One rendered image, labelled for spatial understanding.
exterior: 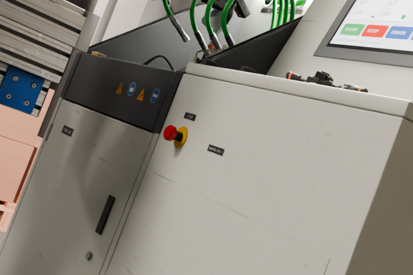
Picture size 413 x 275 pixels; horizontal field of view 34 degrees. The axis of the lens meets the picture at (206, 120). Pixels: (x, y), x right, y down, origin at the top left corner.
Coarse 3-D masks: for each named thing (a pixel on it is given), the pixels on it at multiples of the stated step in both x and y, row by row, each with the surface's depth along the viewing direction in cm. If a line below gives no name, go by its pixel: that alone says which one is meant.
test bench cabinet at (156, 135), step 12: (120, 120) 188; (36, 156) 222; (144, 168) 165; (24, 192) 220; (132, 192) 166; (132, 204) 164; (12, 216) 221; (120, 228) 165; (0, 252) 219; (108, 252) 165; (108, 264) 164
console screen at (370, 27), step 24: (360, 0) 168; (384, 0) 161; (408, 0) 155; (336, 24) 169; (360, 24) 162; (384, 24) 156; (408, 24) 151; (336, 48) 164; (360, 48) 157; (384, 48) 152; (408, 48) 146
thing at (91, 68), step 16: (80, 64) 219; (96, 64) 208; (112, 64) 199; (128, 64) 191; (80, 80) 214; (96, 80) 204; (112, 80) 196; (128, 80) 188; (144, 80) 180; (160, 80) 173; (80, 96) 210; (96, 96) 201; (112, 96) 192; (128, 96) 184; (144, 96) 177; (160, 96) 171; (112, 112) 189; (128, 112) 181; (144, 112) 174
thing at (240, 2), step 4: (240, 0) 211; (236, 4) 212; (240, 4) 212; (244, 4) 212; (236, 8) 214; (240, 8) 212; (244, 8) 213; (236, 12) 215; (240, 12) 213; (244, 12) 213; (248, 12) 214; (240, 16) 215; (244, 16) 213
